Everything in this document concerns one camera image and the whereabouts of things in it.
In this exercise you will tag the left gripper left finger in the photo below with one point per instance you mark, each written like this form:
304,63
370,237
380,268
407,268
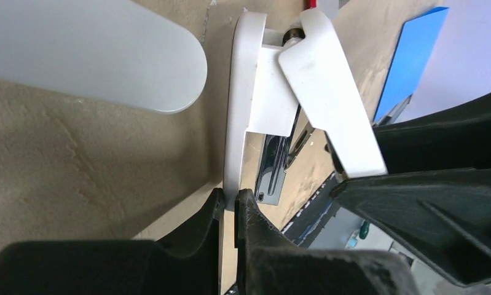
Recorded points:
185,261

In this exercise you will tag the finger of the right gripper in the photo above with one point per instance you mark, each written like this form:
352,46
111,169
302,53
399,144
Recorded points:
458,137
442,217

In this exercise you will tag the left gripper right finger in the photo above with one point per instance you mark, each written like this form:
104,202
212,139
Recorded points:
310,268

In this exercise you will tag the white stapler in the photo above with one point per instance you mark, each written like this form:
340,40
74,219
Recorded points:
270,79

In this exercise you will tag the red white staples box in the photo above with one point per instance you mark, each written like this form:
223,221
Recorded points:
311,4

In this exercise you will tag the blue foam pad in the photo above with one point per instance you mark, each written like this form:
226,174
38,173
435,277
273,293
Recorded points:
416,41

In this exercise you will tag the white cylindrical marker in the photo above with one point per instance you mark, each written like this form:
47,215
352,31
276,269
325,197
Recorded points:
114,51

